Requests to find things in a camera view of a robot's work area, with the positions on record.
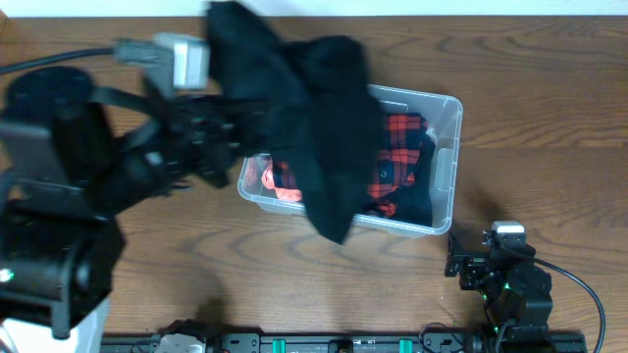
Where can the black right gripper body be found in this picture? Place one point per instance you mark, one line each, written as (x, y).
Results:
(475, 276)

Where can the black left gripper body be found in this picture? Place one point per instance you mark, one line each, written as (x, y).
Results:
(189, 156)

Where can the pink printed t-shirt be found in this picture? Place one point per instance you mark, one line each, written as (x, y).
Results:
(272, 175)

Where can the dark teal garment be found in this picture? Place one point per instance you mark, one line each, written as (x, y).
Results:
(413, 201)

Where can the black garment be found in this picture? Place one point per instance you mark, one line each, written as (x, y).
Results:
(320, 117)

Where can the red plaid flannel shirt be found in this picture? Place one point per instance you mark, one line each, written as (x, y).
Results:
(399, 151)

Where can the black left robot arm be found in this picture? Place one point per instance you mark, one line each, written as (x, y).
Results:
(81, 154)

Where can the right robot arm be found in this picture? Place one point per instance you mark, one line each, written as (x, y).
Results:
(516, 292)

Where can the clear plastic storage bin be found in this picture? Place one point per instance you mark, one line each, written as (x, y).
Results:
(444, 117)

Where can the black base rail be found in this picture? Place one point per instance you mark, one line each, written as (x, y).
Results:
(190, 336)

